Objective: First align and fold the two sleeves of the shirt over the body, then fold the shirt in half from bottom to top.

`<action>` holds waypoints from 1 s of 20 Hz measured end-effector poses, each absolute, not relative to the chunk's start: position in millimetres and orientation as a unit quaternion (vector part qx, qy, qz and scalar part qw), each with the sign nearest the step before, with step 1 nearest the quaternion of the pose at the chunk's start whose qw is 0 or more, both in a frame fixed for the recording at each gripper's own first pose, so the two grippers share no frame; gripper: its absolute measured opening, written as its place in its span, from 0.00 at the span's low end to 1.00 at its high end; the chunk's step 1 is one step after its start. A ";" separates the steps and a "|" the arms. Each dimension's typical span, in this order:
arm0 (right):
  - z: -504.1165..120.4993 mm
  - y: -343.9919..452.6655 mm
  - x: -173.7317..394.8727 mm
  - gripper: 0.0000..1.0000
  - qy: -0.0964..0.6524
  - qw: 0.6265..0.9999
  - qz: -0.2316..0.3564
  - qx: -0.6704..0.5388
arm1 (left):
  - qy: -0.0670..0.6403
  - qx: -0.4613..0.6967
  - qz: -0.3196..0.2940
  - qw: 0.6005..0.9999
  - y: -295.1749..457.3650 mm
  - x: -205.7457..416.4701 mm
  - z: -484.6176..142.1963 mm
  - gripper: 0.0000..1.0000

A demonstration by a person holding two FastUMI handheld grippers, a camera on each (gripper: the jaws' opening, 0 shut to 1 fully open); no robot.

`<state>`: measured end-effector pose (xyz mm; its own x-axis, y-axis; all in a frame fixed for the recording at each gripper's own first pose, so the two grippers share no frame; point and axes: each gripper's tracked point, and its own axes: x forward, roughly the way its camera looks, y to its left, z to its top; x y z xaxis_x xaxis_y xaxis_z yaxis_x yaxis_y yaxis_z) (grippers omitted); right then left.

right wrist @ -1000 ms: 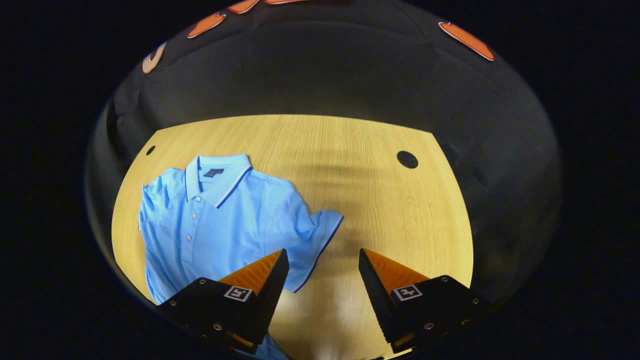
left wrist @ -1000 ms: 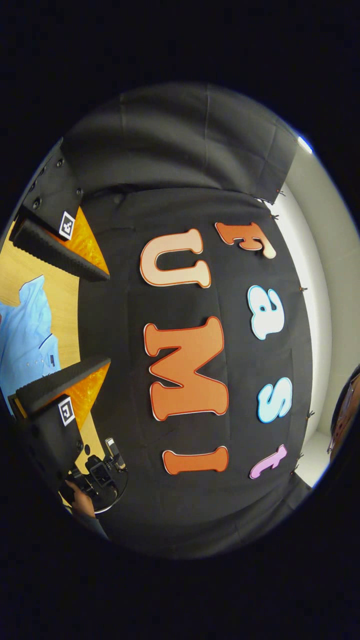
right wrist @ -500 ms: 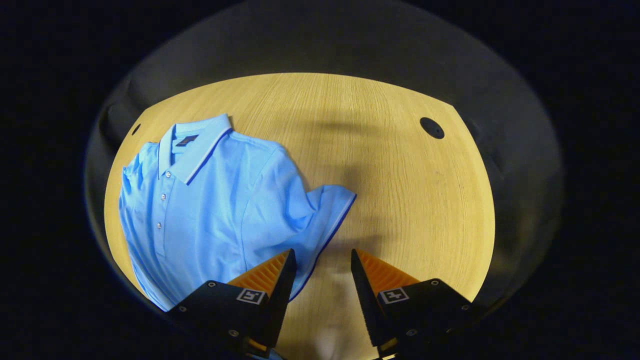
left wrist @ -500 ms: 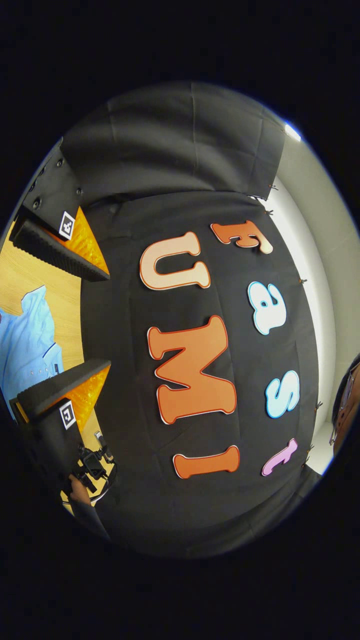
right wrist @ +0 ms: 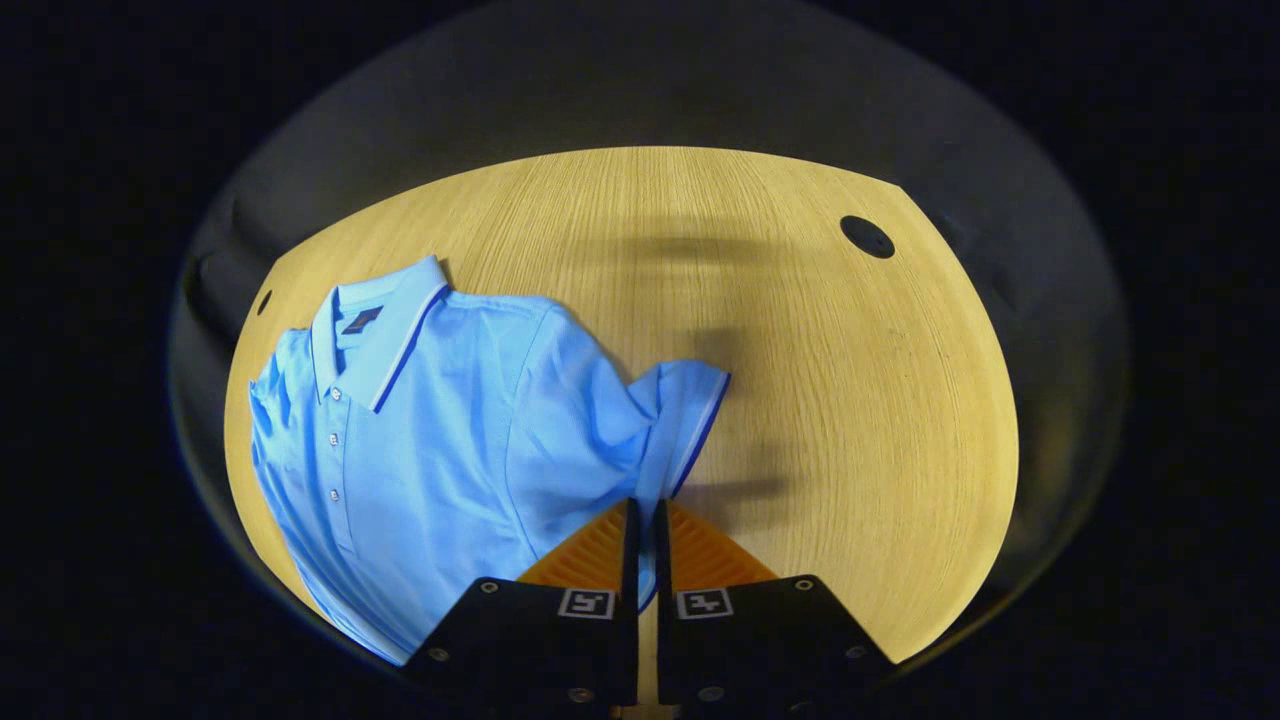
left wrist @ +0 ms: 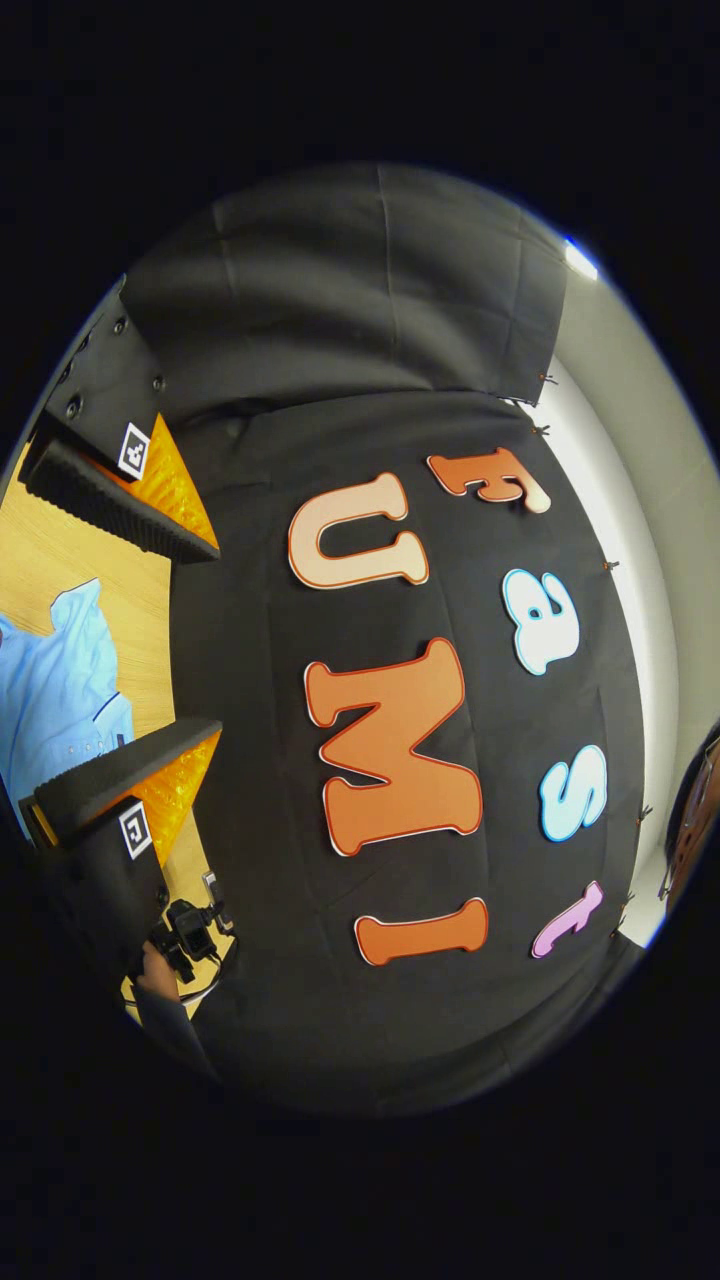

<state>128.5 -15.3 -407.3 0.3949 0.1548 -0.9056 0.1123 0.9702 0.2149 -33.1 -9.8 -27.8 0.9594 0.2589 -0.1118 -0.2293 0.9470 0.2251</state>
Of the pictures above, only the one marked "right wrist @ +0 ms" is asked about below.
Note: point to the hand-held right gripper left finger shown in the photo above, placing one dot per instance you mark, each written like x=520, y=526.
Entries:
x=631, y=560

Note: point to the light blue polo T-shirt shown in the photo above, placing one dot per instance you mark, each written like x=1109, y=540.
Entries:
x=450, y=450

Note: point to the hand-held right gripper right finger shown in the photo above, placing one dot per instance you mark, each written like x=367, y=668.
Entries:
x=662, y=560

